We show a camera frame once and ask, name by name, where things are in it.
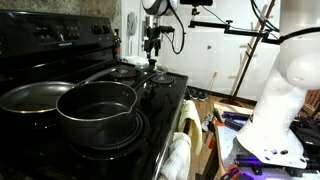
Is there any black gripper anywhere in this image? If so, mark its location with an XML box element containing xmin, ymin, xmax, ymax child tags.
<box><xmin>143</xmin><ymin>15</ymin><xmax>163</xmax><ymax>61</ymax></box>

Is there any robot base table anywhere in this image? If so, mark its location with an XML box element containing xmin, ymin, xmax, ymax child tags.
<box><xmin>213</xmin><ymin>101</ymin><xmax>320</xmax><ymax>180</ymax></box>

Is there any black electric stove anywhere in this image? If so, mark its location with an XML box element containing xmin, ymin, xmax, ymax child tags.
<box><xmin>0</xmin><ymin>9</ymin><xmax>189</xmax><ymax>180</ymax></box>

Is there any white door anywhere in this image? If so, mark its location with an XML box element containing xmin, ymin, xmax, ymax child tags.
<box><xmin>138</xmin><ymin>0</ymin><xmax>167</xmax><ymax>64</ymax></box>

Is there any white yellow paper pile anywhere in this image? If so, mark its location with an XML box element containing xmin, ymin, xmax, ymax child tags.
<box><xmin>123</xmin><ymin>55</ymin><xmax>149</xmax><ymax>68</ymax></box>

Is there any dark glass bottle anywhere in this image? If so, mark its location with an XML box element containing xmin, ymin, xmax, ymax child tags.
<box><xmin>112</xmin><ymin>28</ymin><xmax>122</xmax><ymax>63</ymax></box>

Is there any dark shoe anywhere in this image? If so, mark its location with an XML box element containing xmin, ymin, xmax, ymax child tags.
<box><xmin>198</xmin><ymin>91</ymin><xmax>210</xmax><ymax>102</ymax></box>
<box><xmin>187</xmin><ymin>87</ymin><xmax>200</xmax><ymax>101</ymax></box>

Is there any pale yellow dish towel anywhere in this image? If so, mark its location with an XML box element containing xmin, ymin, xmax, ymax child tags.
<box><xmin>177</xmin><ymin>99</ymin><xmax>204</xmax><ymax>156</ymax></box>

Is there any wooden coat rack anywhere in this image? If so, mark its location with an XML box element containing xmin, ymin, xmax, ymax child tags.
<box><xmin>219</xmin><ymin>0</ymin><xmax>278</xmax><ymax>108</ymax></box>

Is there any blue black clamp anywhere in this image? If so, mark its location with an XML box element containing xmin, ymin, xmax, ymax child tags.
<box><xmin>221</xmin><ymin>110</ymin><xmax>252</xmax><ymax>132</ymax></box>

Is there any white dish towel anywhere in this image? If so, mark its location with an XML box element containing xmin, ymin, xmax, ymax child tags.
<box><xmin>158</xmin><ymin>131</ymin><xmax>193</xmax><ymax>180</ymax></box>

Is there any grey frying pan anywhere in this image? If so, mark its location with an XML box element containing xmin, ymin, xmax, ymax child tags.
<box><xmin>0</xmin><ymin>66</ymin><xmax>118</xmax><ymax>129</ymax></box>

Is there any wooden chair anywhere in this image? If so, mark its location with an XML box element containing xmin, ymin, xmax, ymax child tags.
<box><xmin>301</xmin><ymin>89</ymin><xmax>320</xmax><ymax>118</ymax></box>

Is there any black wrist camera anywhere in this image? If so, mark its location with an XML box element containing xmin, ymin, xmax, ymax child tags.
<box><xmin>156</xmin><ymin>25</ymin><xmax>176</xmax><ymax>35</ymax></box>

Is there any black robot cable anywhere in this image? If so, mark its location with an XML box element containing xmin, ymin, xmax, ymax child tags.
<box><xmin>164</xmin><ymin>0</ymin><xmax>320</xmax><ymax>56</ymax></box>

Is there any grey wall phone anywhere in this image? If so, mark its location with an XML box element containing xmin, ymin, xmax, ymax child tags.
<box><xmin>126</xmin><ymin>11</ymin><xmax>138</xmax><ymax>37</ymax></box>

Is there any black camera on boom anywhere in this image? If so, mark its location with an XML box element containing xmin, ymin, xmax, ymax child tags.
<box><xmin>179</xmin><ymin>0</ymin><xmax>214</xmax><ymax>7</ymax></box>

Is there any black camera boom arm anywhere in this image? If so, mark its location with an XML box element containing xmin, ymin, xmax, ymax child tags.
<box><xmin>188</xmin><ymin>19</ymin><xmax>292</xmax><ymax>46</ymax></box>

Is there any orange handled tool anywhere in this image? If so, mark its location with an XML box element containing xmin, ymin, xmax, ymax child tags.
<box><xmin>212</xmin><ymin>108</ymin><xmax>227</xmax><ymax>127</ymax></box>

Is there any dark saucepan with long handle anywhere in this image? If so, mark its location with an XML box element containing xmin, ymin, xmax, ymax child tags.
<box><xmin>55</xmin><ymin>70</ymin><xmax>169</xmax><ymax>148</ymax></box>

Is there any black cable bundle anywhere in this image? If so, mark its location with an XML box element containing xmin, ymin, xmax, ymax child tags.
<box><xmin>289</xmin><ymin>114</ymin><xmax>320</xmax><ymax>158</ymax></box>

